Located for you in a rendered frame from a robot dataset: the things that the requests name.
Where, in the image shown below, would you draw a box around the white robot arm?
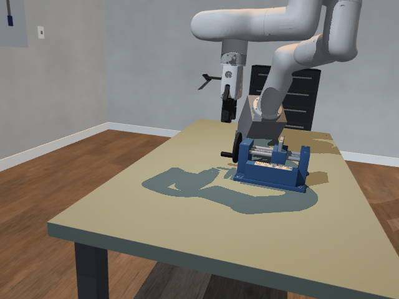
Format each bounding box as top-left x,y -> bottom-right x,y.
191,0 -> 362,120

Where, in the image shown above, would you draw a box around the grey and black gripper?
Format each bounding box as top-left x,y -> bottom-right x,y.
221,63 -> 246,123

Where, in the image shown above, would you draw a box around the blue bench vise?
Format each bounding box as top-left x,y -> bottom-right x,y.
221,132 -> 310,193

